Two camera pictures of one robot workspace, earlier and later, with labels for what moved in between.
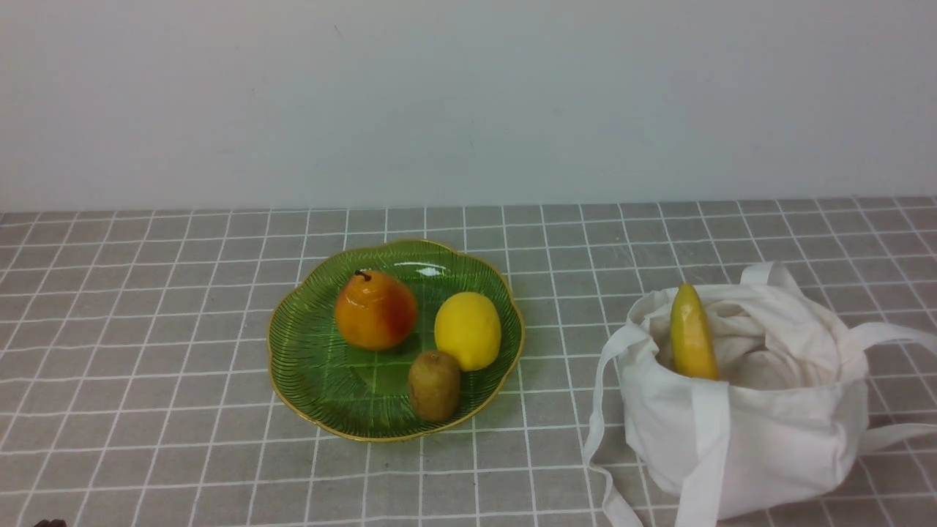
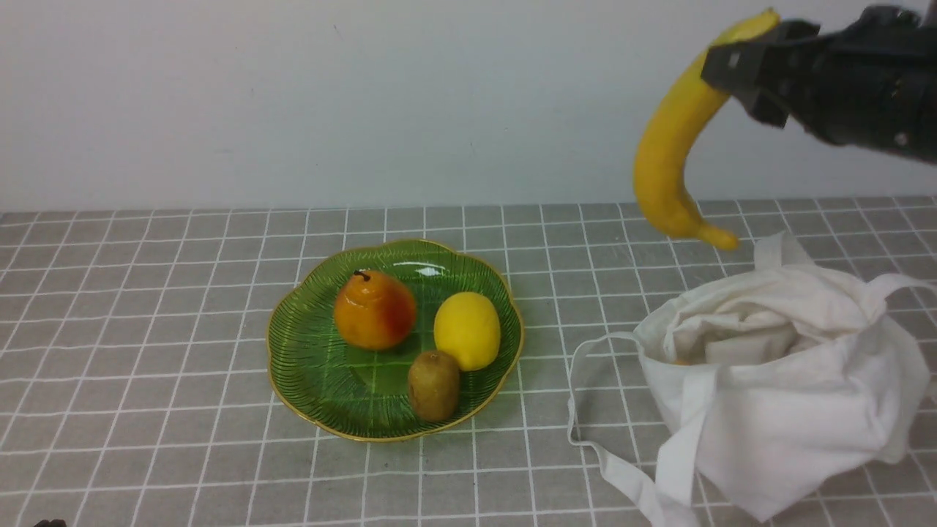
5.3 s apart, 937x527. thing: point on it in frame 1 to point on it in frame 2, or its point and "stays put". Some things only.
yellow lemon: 468,325 stays put
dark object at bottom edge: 55,522 stays put
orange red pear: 374,312 stays put
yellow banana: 692,345 to 673,125
